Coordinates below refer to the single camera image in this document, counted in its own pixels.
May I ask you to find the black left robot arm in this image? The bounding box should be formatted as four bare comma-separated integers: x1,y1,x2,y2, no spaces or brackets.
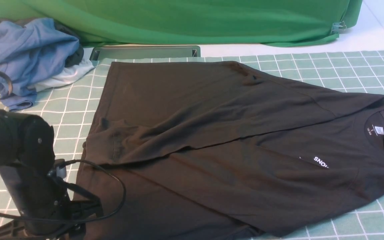
0,110,103,240

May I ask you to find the green backdrop cloth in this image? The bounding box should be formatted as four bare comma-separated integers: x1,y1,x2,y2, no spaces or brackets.
0,0,362,47

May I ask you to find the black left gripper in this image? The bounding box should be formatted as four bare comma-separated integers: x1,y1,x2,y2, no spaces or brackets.
0,166,103,240

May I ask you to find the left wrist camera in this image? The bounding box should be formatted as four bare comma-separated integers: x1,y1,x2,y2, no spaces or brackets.
47,159,67,179

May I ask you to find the metal binder clip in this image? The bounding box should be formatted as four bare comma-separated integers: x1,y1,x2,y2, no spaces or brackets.
331,21,347,34

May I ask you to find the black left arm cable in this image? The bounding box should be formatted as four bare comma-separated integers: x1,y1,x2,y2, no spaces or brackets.
0,69,127,224

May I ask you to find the green checkered table cloth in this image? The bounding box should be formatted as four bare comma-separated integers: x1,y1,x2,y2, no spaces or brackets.
0,50,384,240

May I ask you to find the dark gray long-sleeved shirt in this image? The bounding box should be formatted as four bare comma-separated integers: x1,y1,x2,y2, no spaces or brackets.
83,61,384,240

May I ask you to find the blue crumpled shirt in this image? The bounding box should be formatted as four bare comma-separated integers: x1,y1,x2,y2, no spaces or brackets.
0,18,80,111

